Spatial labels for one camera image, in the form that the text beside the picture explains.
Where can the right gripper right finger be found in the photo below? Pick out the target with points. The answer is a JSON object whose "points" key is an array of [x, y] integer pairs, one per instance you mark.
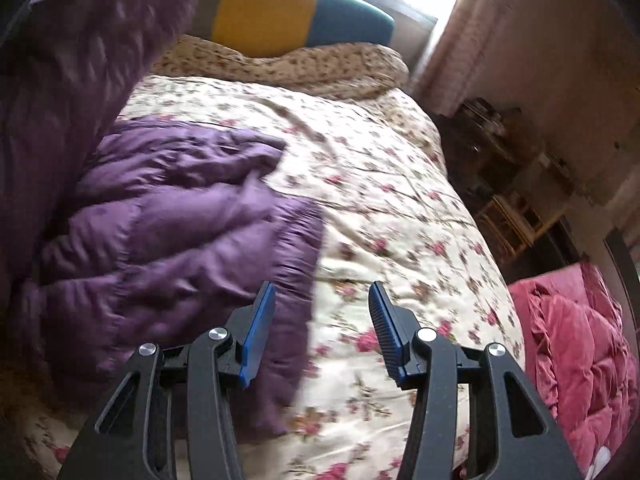
{"points": [[512, 433]]}

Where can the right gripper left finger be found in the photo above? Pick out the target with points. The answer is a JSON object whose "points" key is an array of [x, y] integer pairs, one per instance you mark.
{"points": [[131, 434]]}

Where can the purple quilted down jacket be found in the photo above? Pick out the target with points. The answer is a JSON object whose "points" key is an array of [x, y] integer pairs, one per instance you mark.
{"points": [[118, 232]]}

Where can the pink quilted blanket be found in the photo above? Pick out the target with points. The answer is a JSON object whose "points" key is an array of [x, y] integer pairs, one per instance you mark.
{"points": [[579, 360]]}

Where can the wooden chair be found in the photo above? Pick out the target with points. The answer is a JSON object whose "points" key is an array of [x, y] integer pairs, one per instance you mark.
{"points": [[510, 225]]}

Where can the floral bed quilt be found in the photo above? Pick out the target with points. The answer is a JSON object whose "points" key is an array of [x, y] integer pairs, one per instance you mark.
{"points": [[388, 214]]}

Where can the cluttered wooden desk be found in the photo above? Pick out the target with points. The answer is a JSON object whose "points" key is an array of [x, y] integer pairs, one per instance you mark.
{"points": [[493, 153]]}

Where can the right floral curtain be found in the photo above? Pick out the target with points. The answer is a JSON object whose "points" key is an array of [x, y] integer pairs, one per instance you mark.
{"points": [[450, 62]]}

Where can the floral pillow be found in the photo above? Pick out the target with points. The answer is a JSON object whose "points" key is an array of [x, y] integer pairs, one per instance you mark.
{"points": [[353, 71]]}

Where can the grey yellow teal headboard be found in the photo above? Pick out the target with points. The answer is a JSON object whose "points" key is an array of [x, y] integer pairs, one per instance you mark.
{"points": [[270, 28]]}

